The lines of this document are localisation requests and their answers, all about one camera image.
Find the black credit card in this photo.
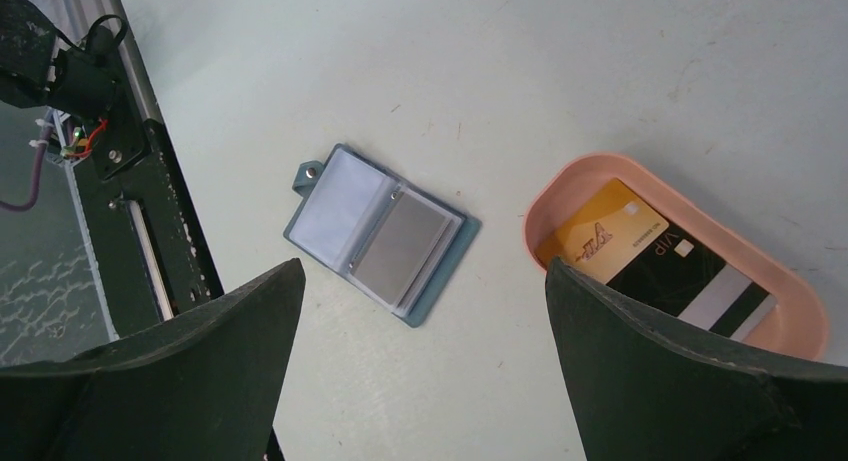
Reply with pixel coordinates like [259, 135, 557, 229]
[351, 192, 450, 307]
[607, 223, 726, 316]

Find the pink oval tray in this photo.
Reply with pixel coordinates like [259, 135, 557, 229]
[524, 153, 829, 360]

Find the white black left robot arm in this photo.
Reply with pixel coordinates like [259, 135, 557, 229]
[1, 0, 129, 120]

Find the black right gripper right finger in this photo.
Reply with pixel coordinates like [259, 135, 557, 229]
[545, 260, 847, 460]

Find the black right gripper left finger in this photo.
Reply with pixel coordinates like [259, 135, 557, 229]
[1, 259, 306, 460]

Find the blue card holder wallet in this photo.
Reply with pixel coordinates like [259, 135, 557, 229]
[284, 144, 481, 328]

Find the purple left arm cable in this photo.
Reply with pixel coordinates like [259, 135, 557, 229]
[0, 123, 54, 214]

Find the gold credit card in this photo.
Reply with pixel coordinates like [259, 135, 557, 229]
[534, 178, 670, 284]

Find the striped back credit card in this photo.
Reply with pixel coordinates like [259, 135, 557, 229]
[677, 264, 777, 342]

